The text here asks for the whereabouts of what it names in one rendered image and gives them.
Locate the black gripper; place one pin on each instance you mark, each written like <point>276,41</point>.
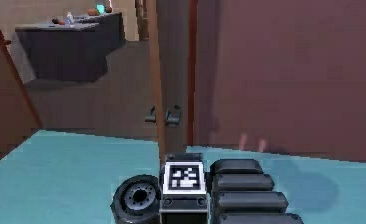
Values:
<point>137,198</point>

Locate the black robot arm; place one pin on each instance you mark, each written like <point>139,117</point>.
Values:
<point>224,193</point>

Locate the orange round dish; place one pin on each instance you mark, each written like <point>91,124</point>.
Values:
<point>93,12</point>

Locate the brown room door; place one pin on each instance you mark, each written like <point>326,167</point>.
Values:
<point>172,66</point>

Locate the dark grey counter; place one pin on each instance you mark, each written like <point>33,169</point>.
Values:
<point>71,50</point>

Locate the white bottle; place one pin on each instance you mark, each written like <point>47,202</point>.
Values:
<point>69,18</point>

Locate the orange vase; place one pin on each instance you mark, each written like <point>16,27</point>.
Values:
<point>109,8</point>

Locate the red round food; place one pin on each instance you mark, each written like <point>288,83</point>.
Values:
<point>59,22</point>

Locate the teal cup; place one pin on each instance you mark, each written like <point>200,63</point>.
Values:
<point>100,8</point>

